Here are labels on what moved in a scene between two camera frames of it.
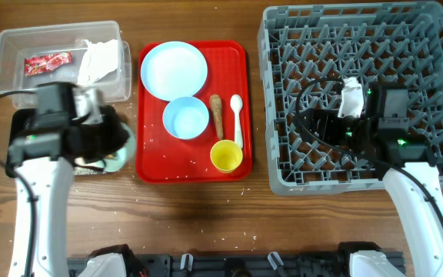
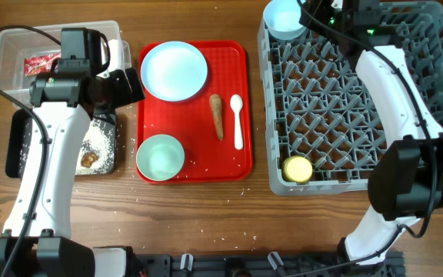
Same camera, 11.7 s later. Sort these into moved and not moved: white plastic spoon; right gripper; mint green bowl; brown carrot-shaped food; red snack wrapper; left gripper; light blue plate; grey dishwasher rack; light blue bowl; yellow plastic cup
Moved: right gripper; yellow plastic cup; light blue bowl; left gripper; mint green bowl
Not moved: grey dishwasher rack; red snack wrapper; brown carrot-shaped food; light blue plate; white plastic spoon
